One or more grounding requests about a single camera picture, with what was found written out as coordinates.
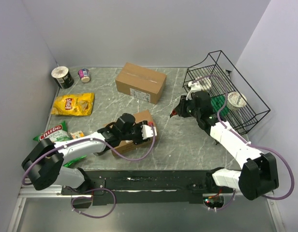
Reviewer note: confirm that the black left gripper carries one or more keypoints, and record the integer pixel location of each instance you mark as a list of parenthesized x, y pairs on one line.
[(140, 140)]

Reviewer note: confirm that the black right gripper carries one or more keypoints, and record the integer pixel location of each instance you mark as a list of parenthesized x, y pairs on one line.
[(180, 108)]

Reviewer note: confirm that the labelled cardboard express box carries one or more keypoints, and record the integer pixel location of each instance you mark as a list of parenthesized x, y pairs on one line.
[(114, 132)]

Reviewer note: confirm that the plain taped cardboard box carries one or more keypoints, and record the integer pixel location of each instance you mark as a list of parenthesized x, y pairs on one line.
[(141, 83)]

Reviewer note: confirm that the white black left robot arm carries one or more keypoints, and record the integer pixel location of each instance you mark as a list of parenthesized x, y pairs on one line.
[(45, 164)]

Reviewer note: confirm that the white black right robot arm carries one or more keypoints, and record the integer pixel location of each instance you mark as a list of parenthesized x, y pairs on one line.
[(258, 172)]

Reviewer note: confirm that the white tape roll cup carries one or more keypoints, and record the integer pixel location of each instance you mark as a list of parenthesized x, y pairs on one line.
[(204, 84)]

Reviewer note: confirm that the white Chobani yogurt cup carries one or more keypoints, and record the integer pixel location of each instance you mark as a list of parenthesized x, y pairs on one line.
[(235, 101)]

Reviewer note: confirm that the small orange white cup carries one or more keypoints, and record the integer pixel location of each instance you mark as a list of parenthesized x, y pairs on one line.
[(76, 134)]

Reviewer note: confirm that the yellow Lays chips bag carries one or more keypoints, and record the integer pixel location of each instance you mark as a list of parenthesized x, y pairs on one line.
[(73, 105)]

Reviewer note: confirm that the purple yogurt cup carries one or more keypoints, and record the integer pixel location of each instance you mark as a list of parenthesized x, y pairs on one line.
[(84, 75)]

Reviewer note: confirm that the black paper cup white lid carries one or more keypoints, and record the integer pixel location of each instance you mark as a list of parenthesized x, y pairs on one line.
[(62, 77)]

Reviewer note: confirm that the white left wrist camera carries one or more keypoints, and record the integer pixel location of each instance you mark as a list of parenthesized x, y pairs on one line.
[(148, 131)]

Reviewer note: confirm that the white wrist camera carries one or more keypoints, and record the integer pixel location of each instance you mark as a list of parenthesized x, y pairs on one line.
[(191, 86), (148, 131)]

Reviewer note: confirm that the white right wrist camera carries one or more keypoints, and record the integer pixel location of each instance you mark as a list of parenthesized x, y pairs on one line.
[(191, 86)]

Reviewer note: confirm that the black wire basket rack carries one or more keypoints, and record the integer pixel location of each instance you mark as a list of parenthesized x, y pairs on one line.
[(226, 78)]

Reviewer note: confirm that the aluminium rail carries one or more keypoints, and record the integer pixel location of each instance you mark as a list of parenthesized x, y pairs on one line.
[(54, 191)]

